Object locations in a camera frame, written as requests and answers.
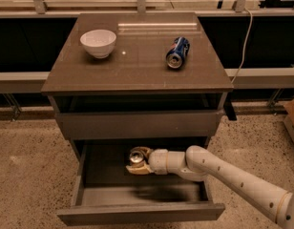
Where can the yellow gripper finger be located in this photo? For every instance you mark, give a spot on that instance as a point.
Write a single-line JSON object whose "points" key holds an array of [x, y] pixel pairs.
{"points": [[146, 151], [141, 170]]}

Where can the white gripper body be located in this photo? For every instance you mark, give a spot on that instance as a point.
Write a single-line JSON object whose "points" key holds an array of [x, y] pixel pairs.
{"points": [[157, 161]]}

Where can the orange crushed soda can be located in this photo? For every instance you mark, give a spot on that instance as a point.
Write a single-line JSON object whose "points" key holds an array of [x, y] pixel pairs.
{"points": [[136, 158]]}

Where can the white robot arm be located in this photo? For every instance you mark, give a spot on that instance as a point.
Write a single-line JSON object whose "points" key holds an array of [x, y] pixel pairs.
{"points": [[196, 163]]}

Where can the open middle drawer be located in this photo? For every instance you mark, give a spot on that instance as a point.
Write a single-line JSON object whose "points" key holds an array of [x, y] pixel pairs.
{"points": [[106, 193]]}

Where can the closed top drawer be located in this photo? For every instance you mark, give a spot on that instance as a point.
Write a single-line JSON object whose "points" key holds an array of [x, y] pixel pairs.
{"points": [[83, 126]]}

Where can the brown drawer cabinet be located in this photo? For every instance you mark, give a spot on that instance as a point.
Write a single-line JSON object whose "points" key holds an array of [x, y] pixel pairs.
{"points": [[135, 77]]}

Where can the blue pepsi can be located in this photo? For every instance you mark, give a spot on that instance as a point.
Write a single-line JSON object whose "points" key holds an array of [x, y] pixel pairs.
{"points": [[178, 53]]}

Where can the white ceramic bowl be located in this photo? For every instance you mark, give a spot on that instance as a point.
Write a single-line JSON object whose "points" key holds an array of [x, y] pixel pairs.
{"points": [[98, 43]]}

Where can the cardboard box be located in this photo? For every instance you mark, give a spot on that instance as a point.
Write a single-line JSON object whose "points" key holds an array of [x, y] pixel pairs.
{"points": [[293, 121]]}

